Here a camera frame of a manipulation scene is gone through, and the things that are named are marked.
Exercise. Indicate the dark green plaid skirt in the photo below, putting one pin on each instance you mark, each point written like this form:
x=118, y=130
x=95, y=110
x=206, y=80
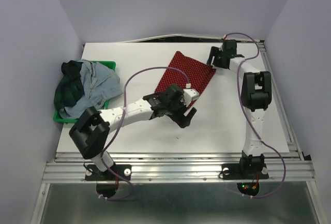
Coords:
x=70, y=89

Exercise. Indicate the aluminium rail frame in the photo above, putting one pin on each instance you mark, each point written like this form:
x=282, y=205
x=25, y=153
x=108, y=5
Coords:
x=177, y=173

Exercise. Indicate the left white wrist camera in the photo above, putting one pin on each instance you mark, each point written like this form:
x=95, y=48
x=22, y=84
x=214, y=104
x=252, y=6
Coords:
x=190, y=95

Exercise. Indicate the red polka dot skirt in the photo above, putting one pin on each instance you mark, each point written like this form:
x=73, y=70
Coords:
x=199, y=74

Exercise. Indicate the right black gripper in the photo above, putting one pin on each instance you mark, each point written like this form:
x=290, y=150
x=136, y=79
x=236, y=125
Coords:
x=213, y=52

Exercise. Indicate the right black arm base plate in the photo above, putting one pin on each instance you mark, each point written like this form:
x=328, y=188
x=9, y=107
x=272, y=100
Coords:
x=234, y=171

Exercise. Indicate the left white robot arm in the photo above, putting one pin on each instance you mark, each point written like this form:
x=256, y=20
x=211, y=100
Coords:
x=91, y=130

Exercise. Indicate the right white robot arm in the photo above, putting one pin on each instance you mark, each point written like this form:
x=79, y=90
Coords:
x=255, y=95

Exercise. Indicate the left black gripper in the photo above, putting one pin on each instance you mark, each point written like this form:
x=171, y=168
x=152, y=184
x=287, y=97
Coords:
x=181, y=120

